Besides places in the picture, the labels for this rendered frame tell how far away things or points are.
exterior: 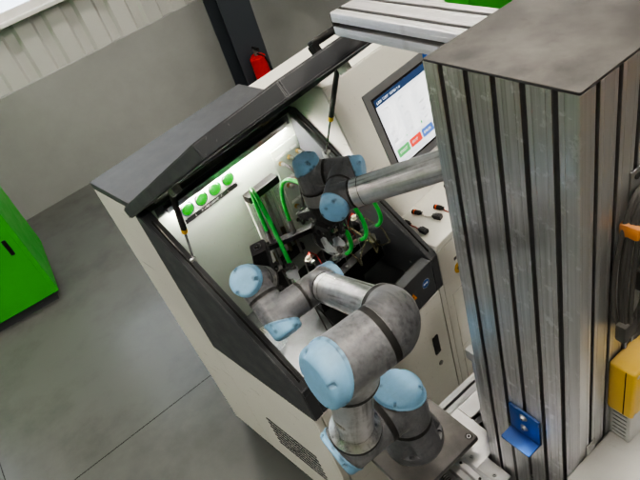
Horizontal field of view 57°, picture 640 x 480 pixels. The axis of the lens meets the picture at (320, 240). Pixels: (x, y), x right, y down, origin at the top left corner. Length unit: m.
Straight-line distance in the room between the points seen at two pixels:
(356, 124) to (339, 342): 1.26
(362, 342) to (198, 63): 5.18
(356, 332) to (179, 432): 2.34
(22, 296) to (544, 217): 3.97
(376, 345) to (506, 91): 0.44
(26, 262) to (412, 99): 2.93
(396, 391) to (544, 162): 0.73
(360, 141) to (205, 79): 4.04
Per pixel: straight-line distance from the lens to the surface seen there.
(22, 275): 4.43
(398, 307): 1.02
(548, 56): 0.83
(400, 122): 2.26
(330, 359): 0.97
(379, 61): 2.22
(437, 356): 2.43
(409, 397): 1.38
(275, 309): 1.35
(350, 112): 2.11
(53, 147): 5.69
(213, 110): 2.30
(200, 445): 3.15
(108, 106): 5.74
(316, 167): 1.60
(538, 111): 0.78
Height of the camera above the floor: 2.39
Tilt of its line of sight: 38 degrees down
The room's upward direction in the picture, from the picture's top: 20 degrees counter-clockwise
